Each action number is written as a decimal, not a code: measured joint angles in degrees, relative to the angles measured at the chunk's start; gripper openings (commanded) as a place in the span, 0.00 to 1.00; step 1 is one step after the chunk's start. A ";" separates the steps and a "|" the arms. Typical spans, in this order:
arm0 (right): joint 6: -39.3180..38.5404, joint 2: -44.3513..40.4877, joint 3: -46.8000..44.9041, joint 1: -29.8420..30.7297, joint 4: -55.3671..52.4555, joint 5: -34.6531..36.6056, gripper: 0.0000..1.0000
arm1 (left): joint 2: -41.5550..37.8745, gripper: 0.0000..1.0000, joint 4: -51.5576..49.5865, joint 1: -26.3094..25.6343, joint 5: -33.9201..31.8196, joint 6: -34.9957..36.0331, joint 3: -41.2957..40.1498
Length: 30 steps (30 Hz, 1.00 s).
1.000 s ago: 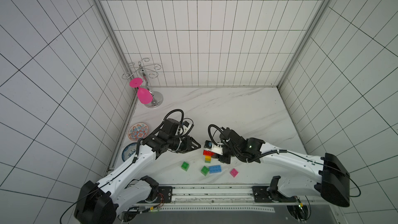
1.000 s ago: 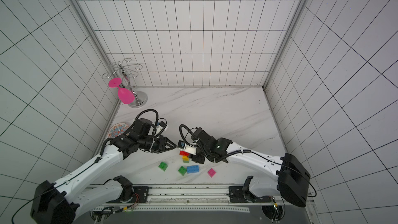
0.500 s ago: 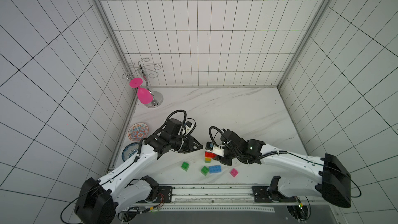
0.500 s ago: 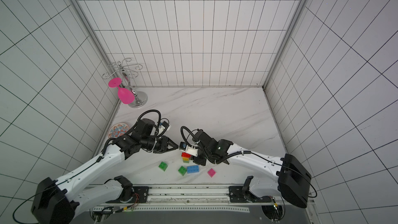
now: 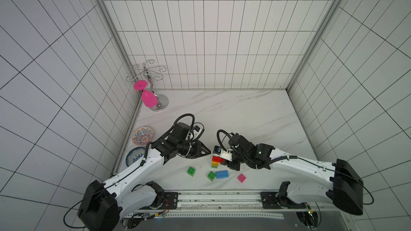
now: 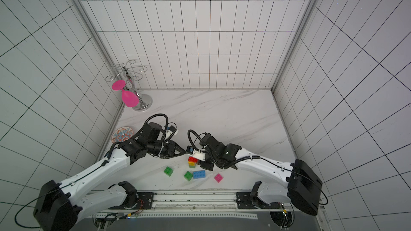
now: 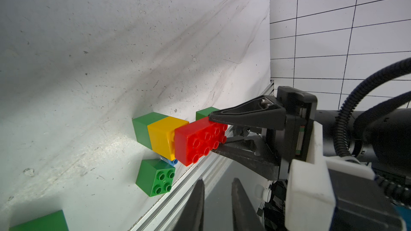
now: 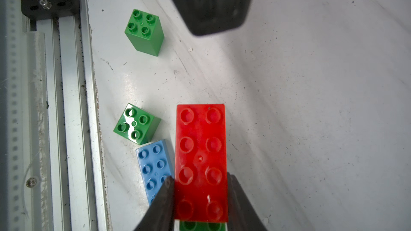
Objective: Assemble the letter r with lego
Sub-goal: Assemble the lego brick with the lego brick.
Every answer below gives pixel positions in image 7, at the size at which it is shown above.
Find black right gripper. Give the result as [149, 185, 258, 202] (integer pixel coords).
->
[209, 86, 317, 181]

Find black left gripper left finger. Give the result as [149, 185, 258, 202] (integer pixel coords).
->
[173, 179, 205, 231]

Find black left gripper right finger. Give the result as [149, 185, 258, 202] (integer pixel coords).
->
[231, 178, 264, 231]

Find green lego brick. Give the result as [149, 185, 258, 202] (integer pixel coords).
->
[9, 210, 69, 231]
[195, 107, 219, 121]
[136, 159, 176, 197]
[132, 112, 168, 150]

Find red lego brick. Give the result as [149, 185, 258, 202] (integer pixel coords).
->
[174, 117, 228, 166]

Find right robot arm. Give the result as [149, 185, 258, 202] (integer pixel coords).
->
[209, 59, 411, 169]

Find blue lego brick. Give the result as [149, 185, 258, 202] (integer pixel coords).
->
[160, 156, 178, 166]

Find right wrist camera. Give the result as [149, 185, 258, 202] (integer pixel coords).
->
[285, 122, 407, 231]

